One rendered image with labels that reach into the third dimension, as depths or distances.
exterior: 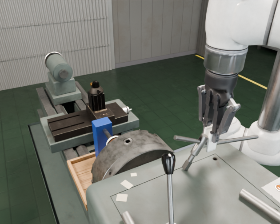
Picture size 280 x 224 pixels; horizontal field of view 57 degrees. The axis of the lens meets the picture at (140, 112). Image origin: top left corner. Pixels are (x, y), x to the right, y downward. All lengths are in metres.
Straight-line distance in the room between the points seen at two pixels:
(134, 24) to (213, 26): 4.22
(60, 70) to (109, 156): 1.08
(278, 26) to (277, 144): 0.85
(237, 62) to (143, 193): 0.38
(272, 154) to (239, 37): 0.87
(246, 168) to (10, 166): 2.41
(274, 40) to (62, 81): 1.53
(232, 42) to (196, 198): 0.38
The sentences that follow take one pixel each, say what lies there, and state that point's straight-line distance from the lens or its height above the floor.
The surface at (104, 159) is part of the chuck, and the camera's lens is 0.89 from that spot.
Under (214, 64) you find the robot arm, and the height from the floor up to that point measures 1.57.
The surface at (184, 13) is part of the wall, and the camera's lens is 5.29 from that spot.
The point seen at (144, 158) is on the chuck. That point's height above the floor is 1.21.
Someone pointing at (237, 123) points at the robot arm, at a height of 1.06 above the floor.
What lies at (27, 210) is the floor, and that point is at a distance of 2.42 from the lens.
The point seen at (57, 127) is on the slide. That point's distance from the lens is 1.48.
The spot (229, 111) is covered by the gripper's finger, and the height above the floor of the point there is 1.46.
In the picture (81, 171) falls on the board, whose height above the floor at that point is 0.89.
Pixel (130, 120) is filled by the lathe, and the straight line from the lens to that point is 1.55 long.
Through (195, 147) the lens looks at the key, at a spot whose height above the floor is 1.33.
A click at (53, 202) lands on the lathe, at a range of 1.68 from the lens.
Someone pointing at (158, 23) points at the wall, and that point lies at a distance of 4.99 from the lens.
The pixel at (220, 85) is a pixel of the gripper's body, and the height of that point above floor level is 1.52.
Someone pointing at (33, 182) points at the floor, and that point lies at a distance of 2.63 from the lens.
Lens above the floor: 1.77
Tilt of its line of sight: 31 degrees down
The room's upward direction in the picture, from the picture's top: straight up
